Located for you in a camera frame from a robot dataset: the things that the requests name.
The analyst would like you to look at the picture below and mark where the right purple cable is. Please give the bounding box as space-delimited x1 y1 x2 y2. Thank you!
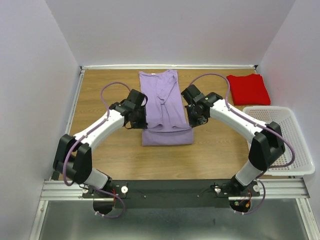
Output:
188 73 296 216

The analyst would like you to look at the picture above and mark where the purple cable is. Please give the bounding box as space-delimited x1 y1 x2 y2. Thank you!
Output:
188 73 296 216
63 81 132 218

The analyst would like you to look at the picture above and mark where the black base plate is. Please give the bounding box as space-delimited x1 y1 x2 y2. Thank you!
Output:
82 178 261 210

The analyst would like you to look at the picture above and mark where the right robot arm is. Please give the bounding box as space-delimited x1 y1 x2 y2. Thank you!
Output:
181 90 285 196

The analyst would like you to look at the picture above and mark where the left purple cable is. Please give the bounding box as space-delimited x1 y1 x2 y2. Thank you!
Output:
63 81 132 218

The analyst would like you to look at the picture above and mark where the white plastic basket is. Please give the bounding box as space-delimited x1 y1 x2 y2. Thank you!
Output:
243 105 315 177

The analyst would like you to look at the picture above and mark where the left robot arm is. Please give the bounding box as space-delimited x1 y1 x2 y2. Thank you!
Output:
53 100 147 198

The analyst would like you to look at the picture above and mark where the purple t-shirt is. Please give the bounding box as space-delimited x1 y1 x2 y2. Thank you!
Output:
139 69 194 147

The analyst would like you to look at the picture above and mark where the aluminium frame rail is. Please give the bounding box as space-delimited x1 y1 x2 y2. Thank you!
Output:
40 180 83 201

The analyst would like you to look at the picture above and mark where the folded red t-shirt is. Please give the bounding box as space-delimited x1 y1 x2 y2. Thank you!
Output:
226 73 271 106

